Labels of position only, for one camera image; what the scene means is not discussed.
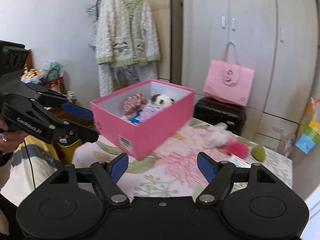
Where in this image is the white tissue pack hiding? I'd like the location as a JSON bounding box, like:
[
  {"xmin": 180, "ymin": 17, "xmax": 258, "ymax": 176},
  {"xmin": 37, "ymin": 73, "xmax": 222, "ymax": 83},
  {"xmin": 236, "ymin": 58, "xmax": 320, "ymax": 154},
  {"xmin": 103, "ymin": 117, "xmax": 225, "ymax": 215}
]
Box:
[{"xmin": 228, "ymin": 155, "xmax": 251, "ymax": 168}]

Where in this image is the white fluffy mesh puff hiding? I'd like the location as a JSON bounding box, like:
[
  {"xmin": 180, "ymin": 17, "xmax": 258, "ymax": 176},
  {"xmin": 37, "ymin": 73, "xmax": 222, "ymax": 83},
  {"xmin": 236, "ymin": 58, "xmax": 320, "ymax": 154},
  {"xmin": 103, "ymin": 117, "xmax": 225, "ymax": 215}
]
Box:
[{"xmin": 203, "ymin": 122, "xmax": 233, "ymax": 149}]

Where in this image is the pink fluffy pompom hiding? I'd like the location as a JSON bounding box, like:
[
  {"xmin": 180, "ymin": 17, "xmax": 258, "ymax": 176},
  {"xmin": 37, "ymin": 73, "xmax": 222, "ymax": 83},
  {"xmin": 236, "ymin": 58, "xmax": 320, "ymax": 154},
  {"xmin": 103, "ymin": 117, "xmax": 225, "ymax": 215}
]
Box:
[{"xmin": 226, "ymin": 142, "xmax": 249, "ymax": 159}]

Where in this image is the green makeup sponge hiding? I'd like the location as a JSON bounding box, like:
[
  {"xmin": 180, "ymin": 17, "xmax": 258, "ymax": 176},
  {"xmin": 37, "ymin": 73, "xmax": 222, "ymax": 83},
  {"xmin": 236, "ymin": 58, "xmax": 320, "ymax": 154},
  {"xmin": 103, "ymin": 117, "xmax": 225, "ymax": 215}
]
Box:
[{"xmin": 251, "ymin": 145, "xmax": 266, "ymax": 162}]

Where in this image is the purple plush toy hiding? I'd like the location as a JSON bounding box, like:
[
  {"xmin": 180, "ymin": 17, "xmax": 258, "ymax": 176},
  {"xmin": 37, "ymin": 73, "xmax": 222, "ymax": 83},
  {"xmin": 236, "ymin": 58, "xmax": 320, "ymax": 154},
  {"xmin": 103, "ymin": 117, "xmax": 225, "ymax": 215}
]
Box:
[{"xmin": 140, "ymin": 103, "xmax": 162, "ymax": 122}]

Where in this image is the white panda plush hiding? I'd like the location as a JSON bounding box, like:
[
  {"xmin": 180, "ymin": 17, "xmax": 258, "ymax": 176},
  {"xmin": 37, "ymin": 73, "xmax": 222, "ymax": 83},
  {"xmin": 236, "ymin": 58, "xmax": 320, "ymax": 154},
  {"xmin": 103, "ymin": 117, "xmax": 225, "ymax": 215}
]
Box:
[{"xmin": 151, "ymin": 94, "xmax": 175, "ymax": 107}]

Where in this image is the person's left hand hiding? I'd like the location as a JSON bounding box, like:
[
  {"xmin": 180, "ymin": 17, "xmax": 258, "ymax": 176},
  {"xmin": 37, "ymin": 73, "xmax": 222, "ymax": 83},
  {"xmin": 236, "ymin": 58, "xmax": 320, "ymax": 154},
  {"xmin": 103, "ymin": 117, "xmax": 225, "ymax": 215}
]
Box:
[{"xmin": 1, "ymin": 118, "xmax": 18, "ymax": 153}]

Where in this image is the pink storage box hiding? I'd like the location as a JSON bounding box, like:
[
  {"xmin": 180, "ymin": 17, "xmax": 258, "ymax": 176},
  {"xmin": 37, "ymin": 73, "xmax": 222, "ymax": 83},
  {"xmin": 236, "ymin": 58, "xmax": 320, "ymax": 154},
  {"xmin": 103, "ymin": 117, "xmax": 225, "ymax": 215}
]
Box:
[{"xmin": 91, "ymin": 80, "xmax": 194, "ymax": 159}]

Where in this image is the black suitcase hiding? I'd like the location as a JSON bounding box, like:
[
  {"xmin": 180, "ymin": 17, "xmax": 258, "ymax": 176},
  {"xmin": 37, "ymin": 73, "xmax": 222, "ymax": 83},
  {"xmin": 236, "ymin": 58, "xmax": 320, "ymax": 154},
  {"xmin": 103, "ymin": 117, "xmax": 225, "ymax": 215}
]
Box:
[{"xmin": 194, "ymin": 97, "xmax": 247, "ymax": 135}]

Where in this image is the pink paper shopping bag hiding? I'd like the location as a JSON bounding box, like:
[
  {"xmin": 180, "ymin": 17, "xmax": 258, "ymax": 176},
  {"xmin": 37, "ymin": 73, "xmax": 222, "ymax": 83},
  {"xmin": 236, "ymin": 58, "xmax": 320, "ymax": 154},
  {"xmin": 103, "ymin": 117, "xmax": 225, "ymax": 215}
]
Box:
[{"xmin": 203, "ymin": 41, "xmax": 254, "ymax": 107}]

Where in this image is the cream knitted cardigan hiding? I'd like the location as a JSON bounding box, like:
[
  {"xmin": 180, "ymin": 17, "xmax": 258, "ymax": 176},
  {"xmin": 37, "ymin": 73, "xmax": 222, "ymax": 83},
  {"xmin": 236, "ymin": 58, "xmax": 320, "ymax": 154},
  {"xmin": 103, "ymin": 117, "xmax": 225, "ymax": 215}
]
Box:
[{"xmin": 95, "ymin": 0, "xmax": 161, "ymax": 67}]

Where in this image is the colourful hanging gift bag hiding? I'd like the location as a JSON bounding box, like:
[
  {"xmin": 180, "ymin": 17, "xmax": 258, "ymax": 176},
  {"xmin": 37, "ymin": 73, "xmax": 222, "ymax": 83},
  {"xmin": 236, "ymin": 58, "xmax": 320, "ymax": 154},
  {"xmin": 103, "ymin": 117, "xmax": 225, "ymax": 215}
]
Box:
[{"xmin": 295, "ymin": 98, "xmax": 320, "ymax": 154}]

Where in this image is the grey wardrobe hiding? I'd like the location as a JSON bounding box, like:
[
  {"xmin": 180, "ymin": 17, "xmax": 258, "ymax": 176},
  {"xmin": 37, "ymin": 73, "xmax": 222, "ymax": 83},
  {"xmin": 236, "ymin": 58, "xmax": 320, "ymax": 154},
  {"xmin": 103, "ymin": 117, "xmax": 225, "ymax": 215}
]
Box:
[{"xmin": 182, "ymin": 0, "xmax": 318, "ymax": 150}]

